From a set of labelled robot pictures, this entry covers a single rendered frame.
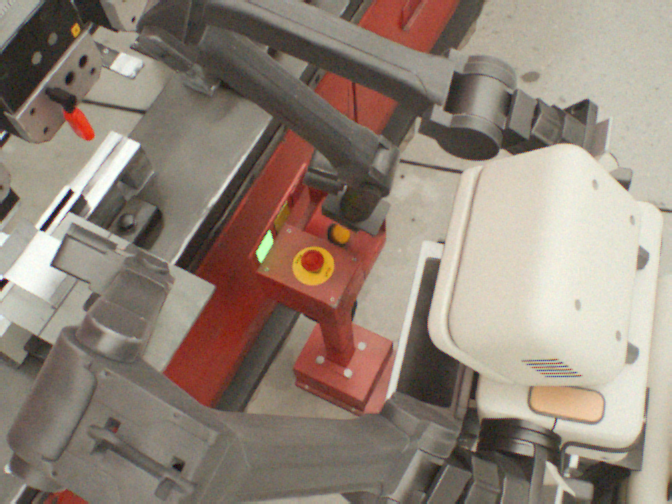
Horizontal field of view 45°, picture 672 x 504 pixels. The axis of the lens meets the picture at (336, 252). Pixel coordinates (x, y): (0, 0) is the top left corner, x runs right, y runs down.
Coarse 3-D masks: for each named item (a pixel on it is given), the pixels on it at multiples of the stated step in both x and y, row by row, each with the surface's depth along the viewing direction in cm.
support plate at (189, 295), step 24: (72, 216) 120; (120, 240) 118; (168, 264) 116; (192, 288) 114; (0, 312) 115; (24, 312) 114; (48, 312) 114; (72, 312) 114; (168, 312) 113; (192, 312) 113; (48, 336) 113; (168, 336) 111; (168, 360) 110
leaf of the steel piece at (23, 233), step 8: (24, 224) 117; (32, 224) 118; (16, 232) 117; (24, 232) 118; (32, 232) 119; (8, 240) 116; (16, 240) 117; (24, 240) 118; (0, 248) 115; (8, 248) 116; (16, 248) 117; (0, 256) 116; (8, 256) 117; (16, 256) 118; (0, 264) 116; (8, 264) 117; (0, 272) 116
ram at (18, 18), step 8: (16, 0) 90; (24, 0) 91; (32, 0) 92; (40, 0) 93; (16, 8) 90; (24, 8) 92; (32, 8) 93; (8, 16) 90; (16, 16) 91; (24, 16) 92; (0, 24) 89; (8, 24) 90; (16, 24) 91; (0, 32) 90; (8, 32) 91; (0, 40) 90
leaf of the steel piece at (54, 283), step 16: (32, 240) 119; (48, 240) 119; (32, 256) 118; (48, 256) 118; (16, 272) 117; (32, 272) 117; (48, 272) 116; (32, 288) 116; (48, 288) 115; (64, 288) 115
